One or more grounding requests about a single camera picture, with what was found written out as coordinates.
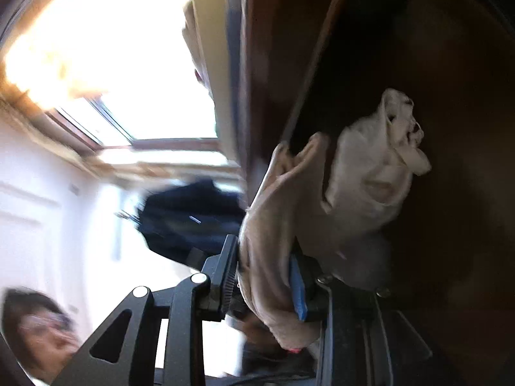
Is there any pink lace bra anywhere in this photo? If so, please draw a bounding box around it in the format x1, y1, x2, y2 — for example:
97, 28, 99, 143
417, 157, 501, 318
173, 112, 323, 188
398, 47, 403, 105
238, 89, 431, 350

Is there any beige white underwear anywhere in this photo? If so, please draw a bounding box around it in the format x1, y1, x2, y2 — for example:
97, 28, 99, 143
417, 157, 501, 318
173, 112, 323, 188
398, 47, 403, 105
182, 0, 213, 98

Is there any person's head with glasses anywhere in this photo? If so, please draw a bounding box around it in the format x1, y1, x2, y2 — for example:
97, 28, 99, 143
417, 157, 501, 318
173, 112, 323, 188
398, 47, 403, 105
1, 289, 81, 385

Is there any dark navy hanging coat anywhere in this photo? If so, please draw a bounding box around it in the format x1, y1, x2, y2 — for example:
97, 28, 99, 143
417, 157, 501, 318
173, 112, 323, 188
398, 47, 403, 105
137, 179, 245, 270

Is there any dark wooden desk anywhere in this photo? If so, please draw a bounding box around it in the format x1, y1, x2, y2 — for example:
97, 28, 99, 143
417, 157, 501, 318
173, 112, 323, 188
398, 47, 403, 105
239, 0, 514, 385

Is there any yellow cardboard tray box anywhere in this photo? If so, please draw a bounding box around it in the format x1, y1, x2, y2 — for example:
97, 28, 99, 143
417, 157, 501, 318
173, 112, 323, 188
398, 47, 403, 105
193, 0, 239, 162

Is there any window with brown frame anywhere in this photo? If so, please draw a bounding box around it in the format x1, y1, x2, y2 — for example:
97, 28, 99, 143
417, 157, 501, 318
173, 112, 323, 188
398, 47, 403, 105
45, 91, 234, 166

